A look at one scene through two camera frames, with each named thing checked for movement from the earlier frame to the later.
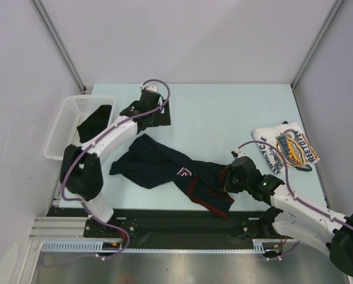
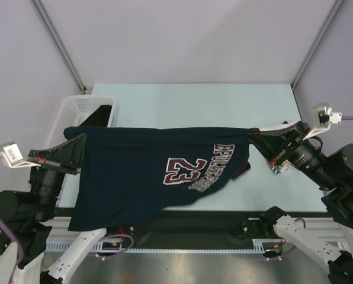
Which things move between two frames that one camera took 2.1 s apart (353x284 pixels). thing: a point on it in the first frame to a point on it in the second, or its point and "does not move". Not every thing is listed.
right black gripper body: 233,184 to 295,150
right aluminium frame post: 300,71 does not move
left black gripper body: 154,121 to 57,167
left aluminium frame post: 47,21 does not move
